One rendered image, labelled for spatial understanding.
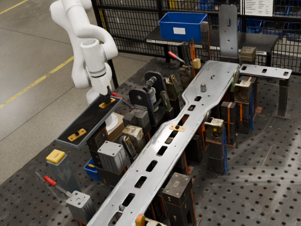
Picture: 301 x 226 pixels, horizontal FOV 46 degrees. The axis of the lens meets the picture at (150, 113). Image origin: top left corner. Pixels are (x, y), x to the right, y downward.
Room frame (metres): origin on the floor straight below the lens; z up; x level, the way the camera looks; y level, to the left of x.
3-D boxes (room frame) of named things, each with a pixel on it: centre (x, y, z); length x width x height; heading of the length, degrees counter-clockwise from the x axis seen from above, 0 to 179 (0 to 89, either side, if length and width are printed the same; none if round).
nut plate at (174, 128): (1.37, -0.12, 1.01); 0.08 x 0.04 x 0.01; 54
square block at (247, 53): (1.89, -0.66, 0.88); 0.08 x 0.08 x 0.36; 54
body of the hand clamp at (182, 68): (1.84, -0.26, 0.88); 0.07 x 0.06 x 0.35; 54
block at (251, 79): (1.69, -0.59, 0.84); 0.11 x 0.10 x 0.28; 54
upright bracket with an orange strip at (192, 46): (1.92, -0.33, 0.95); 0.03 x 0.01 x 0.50; 144
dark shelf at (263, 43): (2.21, -0.49, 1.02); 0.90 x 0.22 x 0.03; 54
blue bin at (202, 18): (2.32, -0.35, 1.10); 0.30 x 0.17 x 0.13; 56
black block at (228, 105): (1.49, -0.42, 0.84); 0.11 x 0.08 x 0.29; 54
